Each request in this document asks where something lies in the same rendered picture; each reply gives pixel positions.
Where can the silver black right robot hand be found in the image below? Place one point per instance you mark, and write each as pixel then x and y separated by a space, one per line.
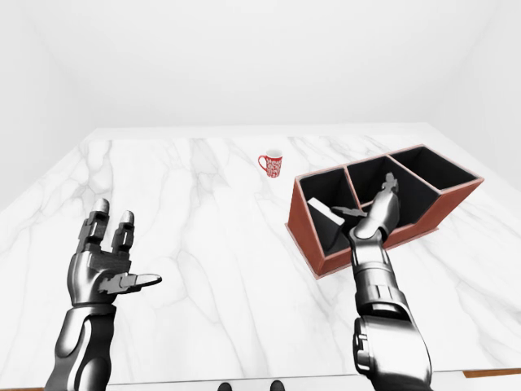
pixel 376 213

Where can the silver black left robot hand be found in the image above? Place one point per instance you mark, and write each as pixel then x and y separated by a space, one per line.
pixel 87 271

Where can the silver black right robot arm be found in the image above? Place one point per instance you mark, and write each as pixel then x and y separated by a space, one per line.
pixel 382 322

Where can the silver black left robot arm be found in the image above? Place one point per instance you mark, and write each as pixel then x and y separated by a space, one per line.
pixel 79 350

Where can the red-brown desk caddy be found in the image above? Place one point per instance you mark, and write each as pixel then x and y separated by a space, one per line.
pixel 423 191

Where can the red white patterned mug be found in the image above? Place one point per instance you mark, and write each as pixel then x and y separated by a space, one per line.
pixel 272 163

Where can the small dark rounded shape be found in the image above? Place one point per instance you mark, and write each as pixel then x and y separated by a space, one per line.
pixel 277 385
pixel 224 386

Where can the brown wooden strip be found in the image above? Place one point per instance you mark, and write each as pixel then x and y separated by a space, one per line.
pixel 492 373

